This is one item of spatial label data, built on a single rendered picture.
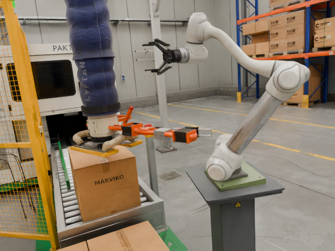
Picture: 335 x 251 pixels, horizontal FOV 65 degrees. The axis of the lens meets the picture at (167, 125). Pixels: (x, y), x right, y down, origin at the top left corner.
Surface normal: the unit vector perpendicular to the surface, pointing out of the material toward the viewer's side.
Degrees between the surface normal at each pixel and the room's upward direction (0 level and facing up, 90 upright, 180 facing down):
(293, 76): 89
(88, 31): 74
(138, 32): 90
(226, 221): 90
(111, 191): 90
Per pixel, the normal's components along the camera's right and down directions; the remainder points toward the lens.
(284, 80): -0.36, 0.20
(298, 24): -0.86, 0.18
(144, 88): 0.51, 0.14
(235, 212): 0.18, 0.19
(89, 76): -0.25, -0.13
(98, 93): 0.18, -0.06
